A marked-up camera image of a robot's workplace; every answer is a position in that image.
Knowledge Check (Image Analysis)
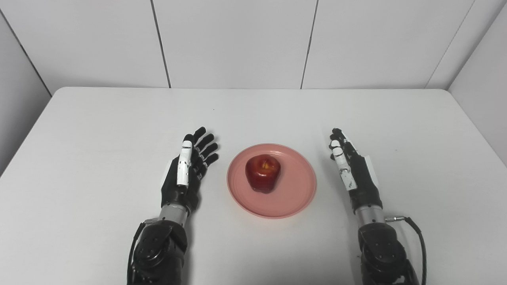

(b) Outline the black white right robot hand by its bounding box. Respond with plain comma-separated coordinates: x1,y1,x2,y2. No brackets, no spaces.
329,128,383,214

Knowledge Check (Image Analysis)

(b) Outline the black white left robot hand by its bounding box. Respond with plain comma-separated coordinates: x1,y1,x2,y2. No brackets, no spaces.
160,127,219,216

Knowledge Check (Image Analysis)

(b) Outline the pink round plate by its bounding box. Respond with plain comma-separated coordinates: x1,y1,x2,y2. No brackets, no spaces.
227,143,317,219

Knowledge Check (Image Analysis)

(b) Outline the red apple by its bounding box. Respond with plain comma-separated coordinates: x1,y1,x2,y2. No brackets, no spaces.
245,154,282,194

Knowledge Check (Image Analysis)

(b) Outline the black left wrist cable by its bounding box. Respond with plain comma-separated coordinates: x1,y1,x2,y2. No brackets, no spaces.
127,219,159,285

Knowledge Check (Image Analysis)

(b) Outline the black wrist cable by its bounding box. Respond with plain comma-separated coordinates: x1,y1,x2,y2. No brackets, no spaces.
127,219,159,285
385,216,427,285

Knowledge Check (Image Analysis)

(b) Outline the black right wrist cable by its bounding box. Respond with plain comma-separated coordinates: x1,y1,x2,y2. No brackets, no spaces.
385,216,427,285

